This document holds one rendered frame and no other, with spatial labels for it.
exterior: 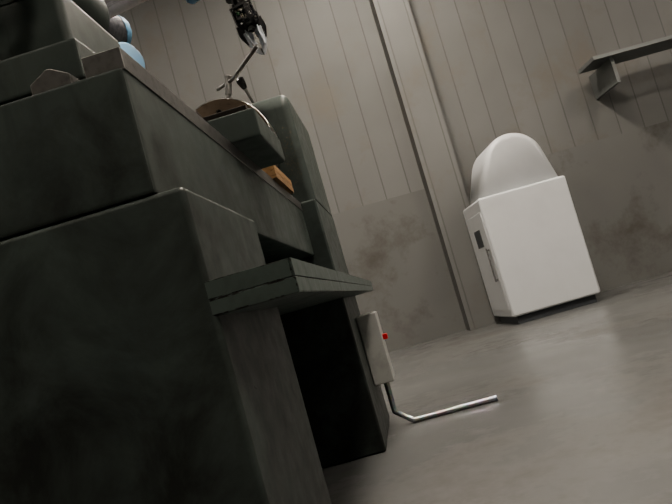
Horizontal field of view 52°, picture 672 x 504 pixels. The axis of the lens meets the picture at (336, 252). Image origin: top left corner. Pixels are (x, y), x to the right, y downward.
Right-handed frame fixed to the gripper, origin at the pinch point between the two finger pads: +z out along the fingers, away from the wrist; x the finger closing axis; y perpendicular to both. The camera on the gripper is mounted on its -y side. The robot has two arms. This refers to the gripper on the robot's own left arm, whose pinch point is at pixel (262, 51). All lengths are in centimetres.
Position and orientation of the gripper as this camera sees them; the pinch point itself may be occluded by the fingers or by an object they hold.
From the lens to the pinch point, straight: 227.1
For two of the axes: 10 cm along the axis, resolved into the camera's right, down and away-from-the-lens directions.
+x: 9.0, -4.4, -0.6
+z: 4.3, 9.0, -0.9
